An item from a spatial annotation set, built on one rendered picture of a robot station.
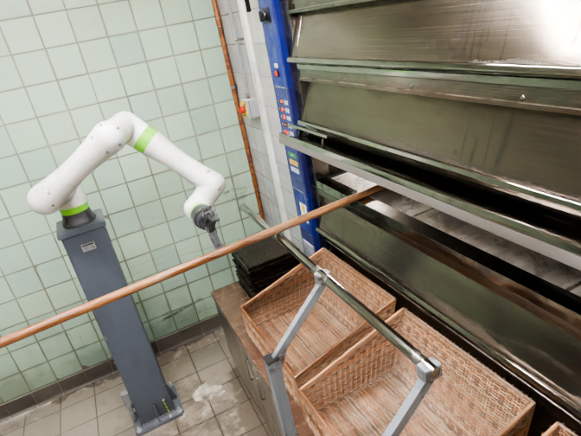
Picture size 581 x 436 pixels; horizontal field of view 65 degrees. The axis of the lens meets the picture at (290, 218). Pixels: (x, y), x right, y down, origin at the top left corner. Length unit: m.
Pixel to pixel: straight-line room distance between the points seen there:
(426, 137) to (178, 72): 1.72
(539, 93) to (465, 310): 0.70
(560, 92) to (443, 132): 0.36
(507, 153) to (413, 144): 0.33
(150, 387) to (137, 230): 0.90
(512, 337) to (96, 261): 1.73
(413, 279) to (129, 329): 1.44
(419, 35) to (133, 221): 2.04
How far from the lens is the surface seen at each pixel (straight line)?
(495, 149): 1.21
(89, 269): 2.30
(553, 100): 1.09
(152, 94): 2.74
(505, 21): 1.15
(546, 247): 1.01
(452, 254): 1.47
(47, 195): 2.04
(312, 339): 2.09
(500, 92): 1.17
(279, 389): 1.55
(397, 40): 1.41
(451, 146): 1.30
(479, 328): 1.50
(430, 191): 1.20
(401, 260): 1.72
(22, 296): 3.02
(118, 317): 2.43
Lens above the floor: 1.92
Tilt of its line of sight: 24 degrees down
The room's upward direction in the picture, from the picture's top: 11 degrees counter-clockwise
